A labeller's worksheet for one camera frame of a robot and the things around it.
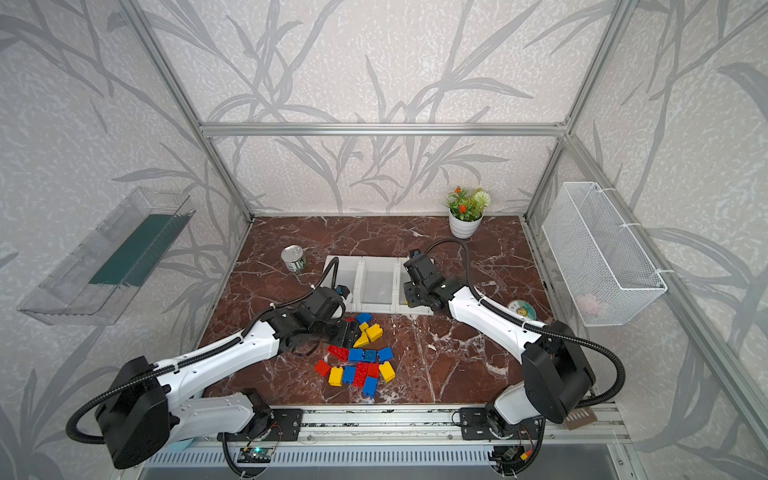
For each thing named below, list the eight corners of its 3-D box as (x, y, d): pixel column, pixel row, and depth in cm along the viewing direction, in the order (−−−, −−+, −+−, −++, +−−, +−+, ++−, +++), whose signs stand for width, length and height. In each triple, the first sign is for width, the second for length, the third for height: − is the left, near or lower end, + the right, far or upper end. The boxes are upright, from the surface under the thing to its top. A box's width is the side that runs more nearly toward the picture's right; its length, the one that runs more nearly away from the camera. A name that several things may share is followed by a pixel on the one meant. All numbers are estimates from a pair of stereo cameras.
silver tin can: (283, 272, 106) (278, 262, 101) (289, 254, 111) (284, 244, 106) (304, 272, 106) (300, 262, 101) (309, 254, 111) (305, 244, 106)
